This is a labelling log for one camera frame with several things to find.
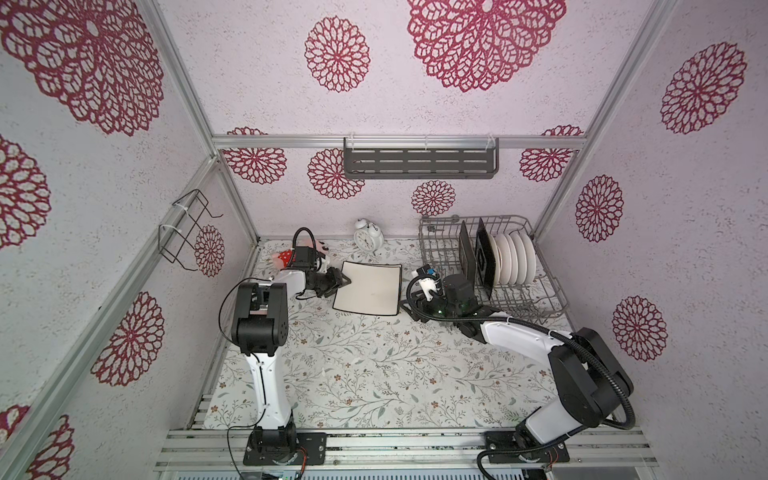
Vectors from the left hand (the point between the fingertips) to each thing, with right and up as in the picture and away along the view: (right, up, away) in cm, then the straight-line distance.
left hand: (345, 287), depth 103 cm
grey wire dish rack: (+66, -4, -2) cm, 67 cm away
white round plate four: (+60, +9, -8) cm, 61 cm away
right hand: (+20, -1, -17) cm, 26 cm away
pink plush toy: (-21, +10, 0) cm, 23 cm away
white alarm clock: (+7, +18, +7) cm, 21 cm away
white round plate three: (+57, +10, -8) cm, 58 cm away
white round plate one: (+49, +9, -9) cm, 51 cm away
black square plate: (+44, +10, -12) cm, 47 cm away
